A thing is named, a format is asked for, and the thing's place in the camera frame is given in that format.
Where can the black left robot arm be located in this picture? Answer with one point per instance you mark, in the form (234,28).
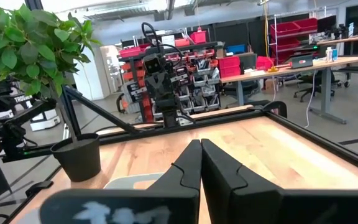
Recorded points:
(169,115)

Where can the white bottle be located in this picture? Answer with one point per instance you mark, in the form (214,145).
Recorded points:
(329,54)

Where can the black office chair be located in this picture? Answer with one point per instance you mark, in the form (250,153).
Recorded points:
(309,81)
(241,88)

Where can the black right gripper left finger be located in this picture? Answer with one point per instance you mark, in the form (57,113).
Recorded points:
(166,202)

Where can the metal rack with red bins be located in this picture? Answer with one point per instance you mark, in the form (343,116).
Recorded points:
(294,28)

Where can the green potted plant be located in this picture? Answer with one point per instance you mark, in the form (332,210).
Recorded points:
(26,46)

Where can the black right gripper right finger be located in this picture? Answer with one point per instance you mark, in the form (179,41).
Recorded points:
(244,202)

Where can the white floor box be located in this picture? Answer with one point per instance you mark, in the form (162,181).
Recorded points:
(43,121)

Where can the parts shelf with bins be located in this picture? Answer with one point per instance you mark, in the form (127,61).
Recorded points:
(204,77)

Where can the black corner loop bracket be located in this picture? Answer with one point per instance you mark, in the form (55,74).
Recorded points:
(278,104)

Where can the white plastic tupperware container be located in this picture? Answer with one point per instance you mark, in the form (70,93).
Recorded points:
(120,182)

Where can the red stacked bins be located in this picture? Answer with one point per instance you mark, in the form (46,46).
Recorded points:
(228,67)

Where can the black table clamp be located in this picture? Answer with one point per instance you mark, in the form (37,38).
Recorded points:
(39,188)

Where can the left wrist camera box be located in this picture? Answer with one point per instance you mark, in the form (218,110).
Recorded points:
(152,64)

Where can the long wooden table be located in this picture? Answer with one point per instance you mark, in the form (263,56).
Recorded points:
(322,63)

